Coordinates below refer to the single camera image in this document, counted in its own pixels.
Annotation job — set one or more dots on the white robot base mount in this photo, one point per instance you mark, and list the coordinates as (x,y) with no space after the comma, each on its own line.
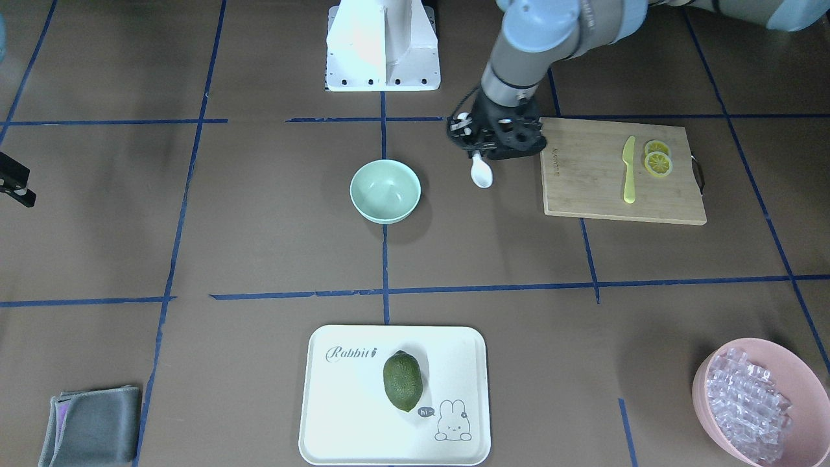
(382,46)

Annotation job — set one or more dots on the bamboo cutting board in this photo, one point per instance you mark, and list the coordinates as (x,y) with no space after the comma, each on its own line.
(582,173)

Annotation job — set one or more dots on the clear ice cubes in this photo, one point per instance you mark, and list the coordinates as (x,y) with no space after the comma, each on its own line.
(748,407)

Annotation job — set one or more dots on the white plastic spoon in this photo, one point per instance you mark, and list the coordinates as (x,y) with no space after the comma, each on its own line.
(480,171)

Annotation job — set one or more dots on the lower lemon slice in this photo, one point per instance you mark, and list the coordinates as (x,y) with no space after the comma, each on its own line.
(658,164)

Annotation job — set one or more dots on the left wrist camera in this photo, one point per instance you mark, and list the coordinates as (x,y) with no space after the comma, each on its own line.
(516,138)

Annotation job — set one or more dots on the green bowl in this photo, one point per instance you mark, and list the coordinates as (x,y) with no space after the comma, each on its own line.
(385,191)

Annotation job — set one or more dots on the grey folded cloth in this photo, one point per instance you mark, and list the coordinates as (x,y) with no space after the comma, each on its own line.
(92,428)

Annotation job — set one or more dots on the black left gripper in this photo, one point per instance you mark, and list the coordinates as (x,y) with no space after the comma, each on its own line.
(484,117)

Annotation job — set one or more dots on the pink bowl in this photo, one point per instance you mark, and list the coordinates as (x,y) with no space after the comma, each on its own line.
(808,443)

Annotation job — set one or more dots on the green avocado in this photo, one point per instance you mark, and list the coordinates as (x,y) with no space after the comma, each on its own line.
(402,381)

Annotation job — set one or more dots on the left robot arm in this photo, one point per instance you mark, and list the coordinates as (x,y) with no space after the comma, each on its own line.
(535,34)

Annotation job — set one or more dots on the white rabbit tray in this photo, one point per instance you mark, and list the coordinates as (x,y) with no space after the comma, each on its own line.
(348,420)

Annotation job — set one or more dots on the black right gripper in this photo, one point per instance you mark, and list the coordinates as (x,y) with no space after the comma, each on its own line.
(14,182)

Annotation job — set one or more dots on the yellow plastic knife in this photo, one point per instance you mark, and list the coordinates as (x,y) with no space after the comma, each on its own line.
(628,191)

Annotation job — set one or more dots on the metal cutting board handle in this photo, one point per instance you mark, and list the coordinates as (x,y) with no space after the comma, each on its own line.
(698,174)

